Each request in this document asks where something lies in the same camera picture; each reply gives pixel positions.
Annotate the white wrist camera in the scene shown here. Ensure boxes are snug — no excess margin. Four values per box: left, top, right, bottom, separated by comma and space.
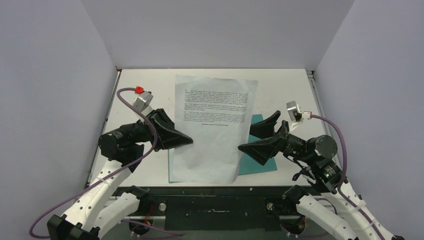
132, 86, 154, 112
286, 100, 312, 132

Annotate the teal plastic folder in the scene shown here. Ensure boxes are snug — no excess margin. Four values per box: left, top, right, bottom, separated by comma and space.
168, 114, 275, 185

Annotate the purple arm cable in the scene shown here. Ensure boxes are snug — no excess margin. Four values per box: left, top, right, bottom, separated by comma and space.
281, 113, 387, 240
28, 87, 185, 239

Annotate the white paper sheet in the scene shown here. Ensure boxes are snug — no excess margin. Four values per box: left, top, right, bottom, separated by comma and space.
169, 75, 258, 185

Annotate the aluminium frame rail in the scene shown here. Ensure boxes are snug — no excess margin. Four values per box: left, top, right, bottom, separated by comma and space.
306, 70, 345, 186

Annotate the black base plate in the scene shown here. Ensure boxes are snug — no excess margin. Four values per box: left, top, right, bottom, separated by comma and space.
130, 186, 300, 231

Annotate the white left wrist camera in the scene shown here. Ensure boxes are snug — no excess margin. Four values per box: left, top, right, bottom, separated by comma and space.
132, 86, 154, 112

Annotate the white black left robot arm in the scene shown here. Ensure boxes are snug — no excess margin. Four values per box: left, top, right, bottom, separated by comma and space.
47, 108, 193, 240

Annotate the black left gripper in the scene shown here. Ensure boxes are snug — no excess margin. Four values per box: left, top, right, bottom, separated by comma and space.
120, 108, 194, 152

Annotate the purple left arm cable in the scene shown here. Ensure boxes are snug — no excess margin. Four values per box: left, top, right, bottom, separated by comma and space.
28, 87, 185, 239

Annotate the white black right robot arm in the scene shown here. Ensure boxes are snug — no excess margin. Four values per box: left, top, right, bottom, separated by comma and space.
238, 110, 401, 240

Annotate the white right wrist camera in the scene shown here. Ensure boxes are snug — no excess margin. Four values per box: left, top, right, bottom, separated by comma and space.
286, 100, 312, 132

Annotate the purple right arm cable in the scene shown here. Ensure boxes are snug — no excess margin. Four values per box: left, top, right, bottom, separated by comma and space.
281, 113, 387, 240

